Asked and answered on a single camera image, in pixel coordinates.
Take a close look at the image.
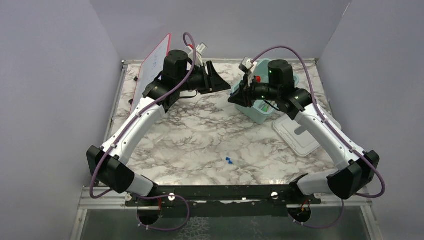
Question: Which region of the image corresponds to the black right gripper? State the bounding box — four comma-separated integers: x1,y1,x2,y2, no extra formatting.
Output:
228,73,281,108

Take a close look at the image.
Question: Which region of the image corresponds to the aluminium frame rail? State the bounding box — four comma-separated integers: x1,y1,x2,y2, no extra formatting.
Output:
78,187,128,210

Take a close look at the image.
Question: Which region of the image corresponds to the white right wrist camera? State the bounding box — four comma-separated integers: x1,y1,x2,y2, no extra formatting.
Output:
238,57,257,85

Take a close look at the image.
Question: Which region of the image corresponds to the teal plastic bin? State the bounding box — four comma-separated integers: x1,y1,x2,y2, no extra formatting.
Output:
230,59,308,124

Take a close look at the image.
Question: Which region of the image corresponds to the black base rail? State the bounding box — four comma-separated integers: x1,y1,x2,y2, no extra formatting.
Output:
125,184,321,219

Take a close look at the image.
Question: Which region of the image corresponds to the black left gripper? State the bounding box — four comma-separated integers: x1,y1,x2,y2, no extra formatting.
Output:
176,60,231,94

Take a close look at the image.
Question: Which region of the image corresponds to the pink framed whiteboard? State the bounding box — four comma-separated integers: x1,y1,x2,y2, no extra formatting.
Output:
130,33,172,114

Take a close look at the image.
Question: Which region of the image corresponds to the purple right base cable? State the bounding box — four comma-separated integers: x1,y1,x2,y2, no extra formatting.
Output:
287,198,346,230

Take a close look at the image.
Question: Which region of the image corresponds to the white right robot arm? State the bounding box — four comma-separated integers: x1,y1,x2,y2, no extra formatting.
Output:
228,58,380,204

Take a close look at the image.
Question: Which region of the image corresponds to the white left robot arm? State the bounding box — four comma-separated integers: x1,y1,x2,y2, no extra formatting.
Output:
86,50,231,206

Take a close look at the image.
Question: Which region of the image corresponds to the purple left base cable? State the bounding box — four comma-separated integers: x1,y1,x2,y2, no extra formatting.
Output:
136,194,192,232

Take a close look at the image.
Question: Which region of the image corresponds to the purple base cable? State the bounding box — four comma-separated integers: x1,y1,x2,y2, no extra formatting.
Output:
136,194,192,232
287,198,346,230

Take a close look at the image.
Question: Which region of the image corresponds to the red yellow green stick bundle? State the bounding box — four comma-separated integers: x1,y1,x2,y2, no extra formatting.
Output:
261,103,269,113

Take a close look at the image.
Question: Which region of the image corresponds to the white bin lid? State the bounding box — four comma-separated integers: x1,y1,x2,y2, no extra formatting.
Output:
272,104,349,163

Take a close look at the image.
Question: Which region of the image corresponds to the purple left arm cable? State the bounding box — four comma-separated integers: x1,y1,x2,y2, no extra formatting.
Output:
89,32,197,200

